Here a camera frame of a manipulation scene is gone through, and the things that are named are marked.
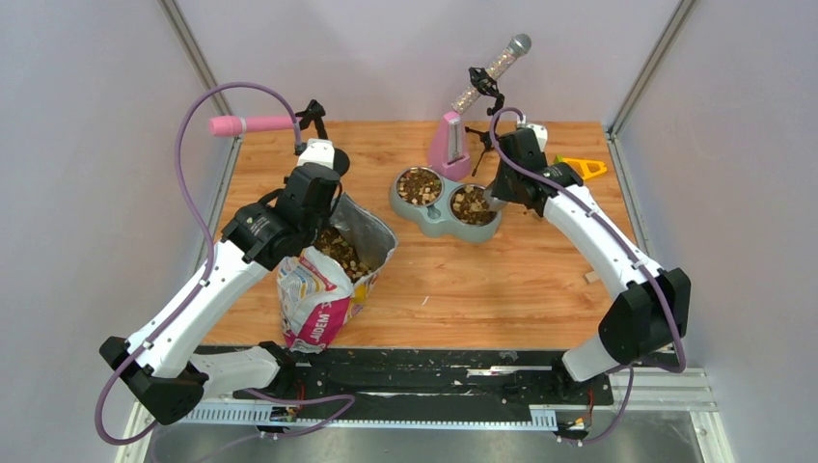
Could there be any metal food scoop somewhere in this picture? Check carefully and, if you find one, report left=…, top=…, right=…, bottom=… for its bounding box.
left=483, top=188, right=507, bottom=212

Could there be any pet food bag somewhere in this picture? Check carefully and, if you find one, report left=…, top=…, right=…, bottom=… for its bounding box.
left=276, top=193, right=398, bottom=353

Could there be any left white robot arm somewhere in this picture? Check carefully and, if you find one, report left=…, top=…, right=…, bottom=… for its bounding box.
left=99, top=162, right=341, bottom=425

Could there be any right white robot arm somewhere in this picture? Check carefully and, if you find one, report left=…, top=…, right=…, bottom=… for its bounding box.
left=490, top=124, right=692, bottom=403

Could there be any grey double pet bowl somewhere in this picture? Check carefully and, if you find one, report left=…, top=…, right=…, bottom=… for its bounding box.
left=389, top=166, right=502, bottom=243

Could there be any pink metronome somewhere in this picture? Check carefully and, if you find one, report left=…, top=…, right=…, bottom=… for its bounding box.
left=427, top=111, right=471, bottom=181

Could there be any yellow green triangle toy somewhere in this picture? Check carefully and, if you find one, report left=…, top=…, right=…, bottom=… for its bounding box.
left=554, top=155, right=608, bottom=180

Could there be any black tripod mic stand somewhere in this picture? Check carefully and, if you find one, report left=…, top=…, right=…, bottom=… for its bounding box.
left=463, top=68, right=512, bottom=178

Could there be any pink microphone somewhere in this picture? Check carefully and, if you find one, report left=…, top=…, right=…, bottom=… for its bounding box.
left=208, top=116, right=299, bottom=137

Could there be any small wooden block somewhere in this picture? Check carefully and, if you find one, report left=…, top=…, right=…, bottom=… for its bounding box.
left=584, top=271, right=601, bottom=285

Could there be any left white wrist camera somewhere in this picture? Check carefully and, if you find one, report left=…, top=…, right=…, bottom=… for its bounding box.
left=297, top=138, right=335, bottom=169

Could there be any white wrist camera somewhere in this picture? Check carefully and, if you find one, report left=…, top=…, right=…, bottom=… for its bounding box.
left=297, top=138, right=335, bottom=169
left=517, top=123, right=549, bottom=152

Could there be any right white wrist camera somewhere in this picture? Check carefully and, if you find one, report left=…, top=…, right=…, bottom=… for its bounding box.
left=517, top=123, right=549, bottom=152

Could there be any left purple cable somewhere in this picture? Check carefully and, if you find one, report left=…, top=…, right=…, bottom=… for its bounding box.
left=94, top=81, right=305, bottom=446

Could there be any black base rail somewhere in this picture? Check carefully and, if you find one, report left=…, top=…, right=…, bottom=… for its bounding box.
left=159, top=344, right=711, bottom=442

